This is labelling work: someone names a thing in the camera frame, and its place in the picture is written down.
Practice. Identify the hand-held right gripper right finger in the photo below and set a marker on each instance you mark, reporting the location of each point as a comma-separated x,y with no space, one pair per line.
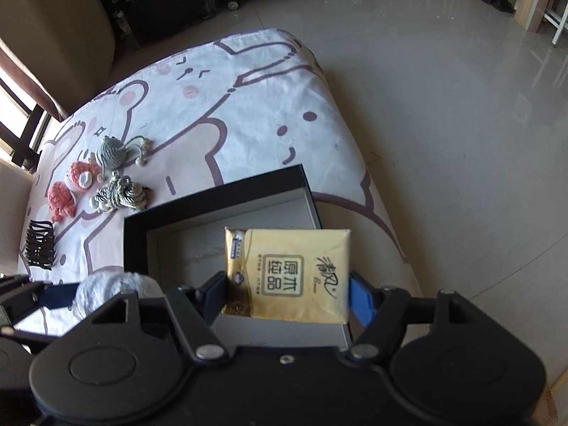
361,301

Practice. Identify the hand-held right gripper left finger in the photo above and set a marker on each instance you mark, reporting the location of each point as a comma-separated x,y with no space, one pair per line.
216,295

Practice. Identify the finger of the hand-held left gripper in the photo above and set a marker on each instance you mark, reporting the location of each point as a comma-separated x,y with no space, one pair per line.
57,296
22,335

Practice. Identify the white fluffy towel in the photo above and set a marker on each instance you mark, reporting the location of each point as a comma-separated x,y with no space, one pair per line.
111,290

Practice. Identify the dark hair claw clip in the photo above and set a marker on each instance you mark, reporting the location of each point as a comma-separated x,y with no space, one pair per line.
40,244

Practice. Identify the yellow tissue packet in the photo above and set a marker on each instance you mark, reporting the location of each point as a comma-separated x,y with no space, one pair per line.
288,275

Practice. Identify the black rectangular box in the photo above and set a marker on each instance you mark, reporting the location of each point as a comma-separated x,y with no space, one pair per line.
133,239

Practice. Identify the pink and white crochet toy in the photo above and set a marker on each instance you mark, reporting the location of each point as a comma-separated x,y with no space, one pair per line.
82,173

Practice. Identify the grey crochet mouse toy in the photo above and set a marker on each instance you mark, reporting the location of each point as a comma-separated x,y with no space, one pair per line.
111,151

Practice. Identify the printed cartoon bed sheet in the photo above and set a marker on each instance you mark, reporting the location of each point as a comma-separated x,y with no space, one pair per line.
248,133

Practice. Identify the black window railing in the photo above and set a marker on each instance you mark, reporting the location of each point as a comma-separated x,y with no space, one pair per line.
22,124

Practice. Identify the brown and beige curtain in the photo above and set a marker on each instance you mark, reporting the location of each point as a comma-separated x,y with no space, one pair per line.
53,31

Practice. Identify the black amplifier case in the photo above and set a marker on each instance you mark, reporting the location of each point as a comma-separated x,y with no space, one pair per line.
164,6

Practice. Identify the white frame furniture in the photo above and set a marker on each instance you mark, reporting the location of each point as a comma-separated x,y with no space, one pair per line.
557,22

